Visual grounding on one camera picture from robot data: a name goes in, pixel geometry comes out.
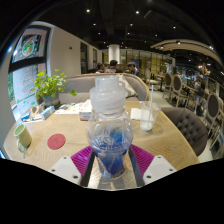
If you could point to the light green mug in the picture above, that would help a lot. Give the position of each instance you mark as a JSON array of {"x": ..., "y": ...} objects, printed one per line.
[{"x": 22, "y": 136}]

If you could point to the white and orange box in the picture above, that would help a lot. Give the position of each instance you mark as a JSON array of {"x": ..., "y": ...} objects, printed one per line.
[{"x": 85, "y": 115}]

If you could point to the light blue carton box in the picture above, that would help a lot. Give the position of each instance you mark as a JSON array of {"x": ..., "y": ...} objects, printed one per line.
[{"x": 47, "y": 112}]

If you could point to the group of round-backed chairs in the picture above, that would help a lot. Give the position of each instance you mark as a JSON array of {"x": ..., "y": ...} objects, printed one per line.
[{"x": 213, "y": 106}]

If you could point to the small blue and white box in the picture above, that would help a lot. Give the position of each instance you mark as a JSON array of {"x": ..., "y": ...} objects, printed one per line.
[{"x": 25, "y": 117}]

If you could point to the clear plastic cup with straw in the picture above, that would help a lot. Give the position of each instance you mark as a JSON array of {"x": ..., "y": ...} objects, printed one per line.
[{"x": 148, "y": 118}]

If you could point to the person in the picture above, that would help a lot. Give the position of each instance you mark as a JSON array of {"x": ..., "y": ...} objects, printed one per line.
[
  {"x": 113, "y": 66},
  {"x": 100, "y": 68},
  {"x": 133, "y": 69}
]

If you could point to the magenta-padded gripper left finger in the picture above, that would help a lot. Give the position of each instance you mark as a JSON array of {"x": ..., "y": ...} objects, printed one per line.
[{"x": 80, "y": 161}]

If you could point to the printed white paper sheets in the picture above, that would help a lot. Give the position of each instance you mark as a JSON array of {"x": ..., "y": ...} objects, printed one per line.
[{"x": 75, "y": 108}]

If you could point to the grey tufted chair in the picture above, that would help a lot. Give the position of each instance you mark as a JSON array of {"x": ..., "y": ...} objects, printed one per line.
[{"x": 186, "y": 128}]

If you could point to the green potted plant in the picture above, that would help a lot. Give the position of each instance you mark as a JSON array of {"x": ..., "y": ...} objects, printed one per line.
[{"x": 50, "y": 85}]

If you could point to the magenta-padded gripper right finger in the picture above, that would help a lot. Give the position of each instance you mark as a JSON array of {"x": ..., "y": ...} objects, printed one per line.
[{"x": 144, "y": 160}]

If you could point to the flat round red coaster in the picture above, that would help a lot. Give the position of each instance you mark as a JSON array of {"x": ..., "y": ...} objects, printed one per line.
[{"x": 56, "y": 141}]

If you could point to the clear bottle with blue label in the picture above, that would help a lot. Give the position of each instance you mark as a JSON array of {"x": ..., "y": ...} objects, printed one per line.
[{"x": 109, "y": 133}]

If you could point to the white paper napkin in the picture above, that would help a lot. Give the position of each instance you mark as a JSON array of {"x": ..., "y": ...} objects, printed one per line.
[{"x": 135, "y": 114}]

